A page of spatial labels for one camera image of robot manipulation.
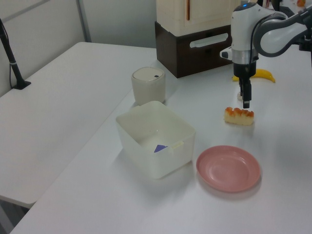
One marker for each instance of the black monitor stand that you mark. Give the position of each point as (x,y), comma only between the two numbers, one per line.
(276,5)

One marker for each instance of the black corner clamp mount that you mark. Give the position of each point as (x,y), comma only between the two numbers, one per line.
(306,44)

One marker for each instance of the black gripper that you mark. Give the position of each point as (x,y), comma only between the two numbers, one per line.
(245,69)

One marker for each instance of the pink plate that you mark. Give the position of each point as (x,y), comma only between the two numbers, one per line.
(226,170)

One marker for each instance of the white plastic storage box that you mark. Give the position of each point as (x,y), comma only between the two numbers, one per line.
(136,126)

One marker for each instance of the cream cabinet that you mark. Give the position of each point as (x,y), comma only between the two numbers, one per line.
(170,14)

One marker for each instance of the small orange object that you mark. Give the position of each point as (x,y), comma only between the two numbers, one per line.
(301,2)

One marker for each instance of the black camera stand pole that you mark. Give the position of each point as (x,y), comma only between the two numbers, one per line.
(22,85)

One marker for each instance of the black keyboard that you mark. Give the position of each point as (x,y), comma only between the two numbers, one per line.
(285,10)

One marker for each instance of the black background stand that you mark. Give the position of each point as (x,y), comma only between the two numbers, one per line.
(260,2)

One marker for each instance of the small crumpled white ball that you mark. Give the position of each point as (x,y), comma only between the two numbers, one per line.
(238,95)

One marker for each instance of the small white lidded bin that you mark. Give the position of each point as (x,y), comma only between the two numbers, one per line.
(148,90)

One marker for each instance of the grey partition post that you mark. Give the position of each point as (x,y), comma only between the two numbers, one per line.
(84,19)

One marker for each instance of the white and brown appliance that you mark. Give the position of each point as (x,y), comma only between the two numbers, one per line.
(195,61)

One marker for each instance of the yellow banana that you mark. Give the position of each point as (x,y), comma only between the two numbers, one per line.
(265,74)

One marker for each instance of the slice of cake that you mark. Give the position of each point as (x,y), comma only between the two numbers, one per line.
(237,118)

